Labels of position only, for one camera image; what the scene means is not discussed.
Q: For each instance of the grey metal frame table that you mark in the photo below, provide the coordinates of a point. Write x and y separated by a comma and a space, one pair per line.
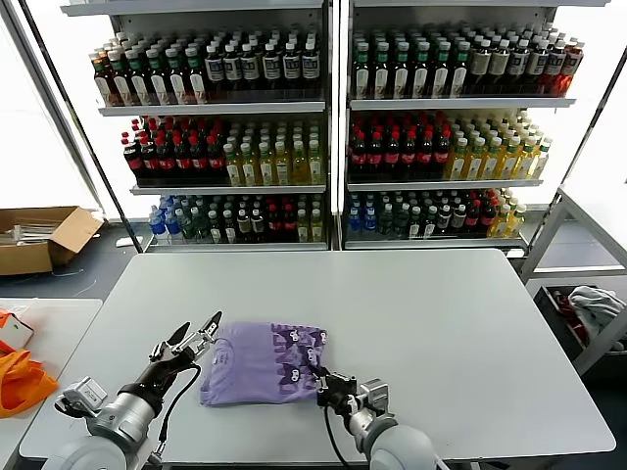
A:
579, 269

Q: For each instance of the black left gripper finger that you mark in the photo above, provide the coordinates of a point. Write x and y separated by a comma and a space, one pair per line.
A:
208, 334
171, 340

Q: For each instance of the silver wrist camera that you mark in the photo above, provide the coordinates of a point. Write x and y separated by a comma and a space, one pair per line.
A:
376, 396
83, 394

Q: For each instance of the dark bottle beige label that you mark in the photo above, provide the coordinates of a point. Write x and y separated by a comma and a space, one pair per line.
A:
259, 228
459, 223
480, 67
244, 228
446, 223
499, 66

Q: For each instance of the dark tea bottle green cap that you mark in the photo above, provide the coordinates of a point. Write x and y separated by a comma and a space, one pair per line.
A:
421, 79
362, 79
159, 90
197, 89
121, 91
178, 90
441, 78
401, 79
382, 79
459, 78
140, 91

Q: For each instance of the dark bottle grey label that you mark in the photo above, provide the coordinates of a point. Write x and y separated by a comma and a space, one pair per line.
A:
214, 69
271, 68
232, 69
291, 67
251, 68
517, 66
310, 67
555, 66
537, 66

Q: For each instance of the dark bottle white cap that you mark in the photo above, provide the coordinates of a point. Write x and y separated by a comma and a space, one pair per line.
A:
431, 226
416, 226
215, 231
230, 231

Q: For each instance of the purple t-shirt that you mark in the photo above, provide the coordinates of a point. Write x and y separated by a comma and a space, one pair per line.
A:
245, 362

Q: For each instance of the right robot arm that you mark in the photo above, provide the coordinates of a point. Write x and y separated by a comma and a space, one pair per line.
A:
397, 445

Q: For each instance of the red item in crate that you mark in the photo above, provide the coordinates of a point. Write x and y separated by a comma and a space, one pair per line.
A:
562, 300

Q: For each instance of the amber tea bottle white label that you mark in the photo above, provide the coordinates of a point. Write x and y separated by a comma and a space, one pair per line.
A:
103, 91

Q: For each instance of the black crate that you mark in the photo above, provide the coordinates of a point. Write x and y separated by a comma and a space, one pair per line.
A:
550, 304

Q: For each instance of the red drink bottle grey label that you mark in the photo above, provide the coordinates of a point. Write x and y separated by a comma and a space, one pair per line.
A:
571, 69

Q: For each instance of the cola bottle red cap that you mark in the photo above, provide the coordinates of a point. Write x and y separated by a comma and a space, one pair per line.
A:
409, 157
150, 165
376, 157
425, 157
360, 157
215, 165
473, 223
289, 228
167, 165
487, 223
199, 165
393, 157
442, 157
274, 228
183, 165
134, 165

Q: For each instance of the white sheets in carton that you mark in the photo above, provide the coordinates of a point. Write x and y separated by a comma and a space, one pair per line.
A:
31, 235

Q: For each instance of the black diagonal frame pole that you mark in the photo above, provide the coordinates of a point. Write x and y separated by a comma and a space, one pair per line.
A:
578, 148
83, 133

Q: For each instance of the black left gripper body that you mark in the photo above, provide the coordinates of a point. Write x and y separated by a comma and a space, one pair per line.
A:
166, 367

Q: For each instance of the small white floor object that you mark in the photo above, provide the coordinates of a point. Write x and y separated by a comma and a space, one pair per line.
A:
126, 243

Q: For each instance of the blue water bottle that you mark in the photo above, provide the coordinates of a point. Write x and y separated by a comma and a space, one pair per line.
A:
158, 228
371, 226
355, 226
173, 228

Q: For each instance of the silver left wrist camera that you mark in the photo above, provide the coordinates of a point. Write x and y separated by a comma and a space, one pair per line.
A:
83, 394

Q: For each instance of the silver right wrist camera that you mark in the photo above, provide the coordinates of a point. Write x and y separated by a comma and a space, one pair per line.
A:
376, 396

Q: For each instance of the white grey cloth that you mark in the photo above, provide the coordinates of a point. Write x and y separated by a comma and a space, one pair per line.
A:
596, 307

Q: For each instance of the open cardboard box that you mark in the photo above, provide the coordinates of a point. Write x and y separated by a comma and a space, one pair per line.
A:
31, 260

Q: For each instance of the clear green water bottle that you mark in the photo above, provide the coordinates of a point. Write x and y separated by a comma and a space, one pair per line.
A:
187, 227
402, 225
387, 225

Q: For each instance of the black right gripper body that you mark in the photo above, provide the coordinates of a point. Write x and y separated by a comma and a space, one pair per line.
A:
338, 391

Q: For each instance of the orange and white box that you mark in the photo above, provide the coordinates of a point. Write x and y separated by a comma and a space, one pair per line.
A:
14, 334

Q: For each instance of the orange cloth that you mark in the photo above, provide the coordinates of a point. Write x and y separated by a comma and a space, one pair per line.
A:
19, 389

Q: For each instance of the yellow drink bottle white cap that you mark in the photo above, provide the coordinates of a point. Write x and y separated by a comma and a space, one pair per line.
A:
458, 165
516, 223
303, 230
509, 165
475, 165
234, 170
266, 170
316, 170
282, 170
541, 165
525, 165
250, 170
300, 170
491, 165
317, 230
501, 225

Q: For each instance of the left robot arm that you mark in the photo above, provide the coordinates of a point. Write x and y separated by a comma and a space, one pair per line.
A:
122, 416

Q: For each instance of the white metal shelf unit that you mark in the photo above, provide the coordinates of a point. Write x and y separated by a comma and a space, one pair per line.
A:
212, 110
462, 105

